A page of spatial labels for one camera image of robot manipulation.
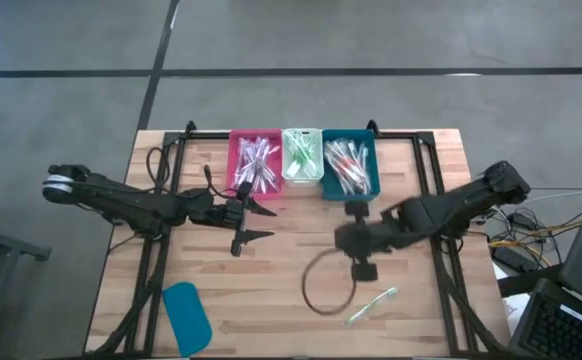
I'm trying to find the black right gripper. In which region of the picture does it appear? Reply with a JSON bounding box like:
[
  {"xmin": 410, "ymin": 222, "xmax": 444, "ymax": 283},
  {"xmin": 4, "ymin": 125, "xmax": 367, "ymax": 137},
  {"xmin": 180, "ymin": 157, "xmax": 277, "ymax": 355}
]
[{"xmin": 334, "ymin": 199, "xmax": 407, "ymax": 282}]

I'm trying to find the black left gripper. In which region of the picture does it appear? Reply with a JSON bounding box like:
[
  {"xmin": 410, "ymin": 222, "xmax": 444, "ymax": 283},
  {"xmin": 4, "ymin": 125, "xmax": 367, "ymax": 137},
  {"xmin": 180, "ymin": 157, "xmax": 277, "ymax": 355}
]
[{"xmin": 213, "ymin": 180, "xmax": 278, "ymax": 258}]

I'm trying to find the teal plastic bin lid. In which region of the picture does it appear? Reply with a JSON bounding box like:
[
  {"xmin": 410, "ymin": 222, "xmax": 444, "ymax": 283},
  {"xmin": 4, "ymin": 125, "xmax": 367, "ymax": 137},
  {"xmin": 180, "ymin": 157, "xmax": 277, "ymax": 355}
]
[{"xmin": 161, "ymin": 281, "xmax": 213, "ymax": 359}]

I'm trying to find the teal plastic bin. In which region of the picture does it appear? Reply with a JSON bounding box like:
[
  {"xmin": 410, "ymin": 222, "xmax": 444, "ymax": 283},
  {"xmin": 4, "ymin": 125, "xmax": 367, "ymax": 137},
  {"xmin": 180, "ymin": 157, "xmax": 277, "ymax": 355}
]
[{"xmin": 320, "ymin": 128, "xmax": 382, "ymax": 202}]

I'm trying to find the white plastic bin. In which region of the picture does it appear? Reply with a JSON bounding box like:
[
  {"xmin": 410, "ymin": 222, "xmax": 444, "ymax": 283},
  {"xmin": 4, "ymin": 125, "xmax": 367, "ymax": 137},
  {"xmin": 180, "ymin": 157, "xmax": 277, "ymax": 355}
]
[{"xmin": 280, "ymin": 127, "xmax": 325, "ymax": 188}]

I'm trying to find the pink plastic bin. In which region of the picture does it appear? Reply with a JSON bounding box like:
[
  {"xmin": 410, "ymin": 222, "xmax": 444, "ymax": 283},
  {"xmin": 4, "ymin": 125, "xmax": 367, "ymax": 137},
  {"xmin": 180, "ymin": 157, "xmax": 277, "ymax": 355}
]
[{"xmin": 225, "ymin": 128, "xmax": 285, "ymax": 201}]

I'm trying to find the black power brick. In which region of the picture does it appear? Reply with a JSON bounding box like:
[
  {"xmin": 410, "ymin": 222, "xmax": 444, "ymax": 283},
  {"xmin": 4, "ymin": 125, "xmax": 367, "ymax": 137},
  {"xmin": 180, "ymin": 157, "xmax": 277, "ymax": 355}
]
[{"xmin": 490, "ymin": 245, "xmax": 526, "ymax": 274}]

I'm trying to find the white paper sheet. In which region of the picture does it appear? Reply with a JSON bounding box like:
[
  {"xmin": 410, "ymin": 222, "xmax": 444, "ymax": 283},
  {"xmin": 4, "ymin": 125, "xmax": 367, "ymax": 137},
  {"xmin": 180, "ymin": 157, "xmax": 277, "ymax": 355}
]
[{"xmin": 500, "ymin": 294, "xmax": 532, "ymax": 321}]

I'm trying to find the black stand bar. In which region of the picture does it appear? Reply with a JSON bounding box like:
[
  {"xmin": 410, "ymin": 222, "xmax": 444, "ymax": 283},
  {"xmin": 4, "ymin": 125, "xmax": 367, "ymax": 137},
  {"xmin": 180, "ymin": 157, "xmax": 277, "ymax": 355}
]
[{"xmin": 496, "ymin": 263, "xmax": 567, "ymax": 299}]

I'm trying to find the black metal stand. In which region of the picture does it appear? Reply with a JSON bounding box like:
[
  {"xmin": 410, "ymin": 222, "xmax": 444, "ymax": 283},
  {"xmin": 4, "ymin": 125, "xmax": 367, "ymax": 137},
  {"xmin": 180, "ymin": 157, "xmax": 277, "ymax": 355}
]
[{"xmin": 0, "ymin": 219, "xmax": 52, "ymax": 360}]

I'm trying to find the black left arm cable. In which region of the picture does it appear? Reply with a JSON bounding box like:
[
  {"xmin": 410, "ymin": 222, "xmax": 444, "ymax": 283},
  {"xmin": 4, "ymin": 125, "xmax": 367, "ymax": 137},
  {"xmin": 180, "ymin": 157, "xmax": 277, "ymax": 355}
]
[{"xmin": 145, "ymin": 146, "xmax": 237, "ymax": 200}]

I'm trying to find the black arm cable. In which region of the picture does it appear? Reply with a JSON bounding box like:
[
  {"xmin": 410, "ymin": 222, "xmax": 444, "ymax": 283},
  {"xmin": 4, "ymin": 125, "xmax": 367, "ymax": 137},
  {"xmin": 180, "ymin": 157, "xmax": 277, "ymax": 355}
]
[
  {"xmin": 300, "ymin": 247, "xmax": 360, "ymax": 317},
  {"xmin": 145, "ymin": 146, "xmax": 237, "ymax": 200}
]

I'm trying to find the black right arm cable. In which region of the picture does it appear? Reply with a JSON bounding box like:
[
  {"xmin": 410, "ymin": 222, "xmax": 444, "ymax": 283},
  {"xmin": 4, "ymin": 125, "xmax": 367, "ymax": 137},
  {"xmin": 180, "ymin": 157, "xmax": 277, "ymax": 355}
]
[{"xmin": 300, "ymin": 247, "xmax": 360, "ymax": 317}]

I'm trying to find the yellow cable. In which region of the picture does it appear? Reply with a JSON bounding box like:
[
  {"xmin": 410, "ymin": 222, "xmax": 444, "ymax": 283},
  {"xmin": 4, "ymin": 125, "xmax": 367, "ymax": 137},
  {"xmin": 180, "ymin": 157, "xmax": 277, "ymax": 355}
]
[{"xmin": 488, "ymin": 224, "xmax": 582, "ymax": 252}]

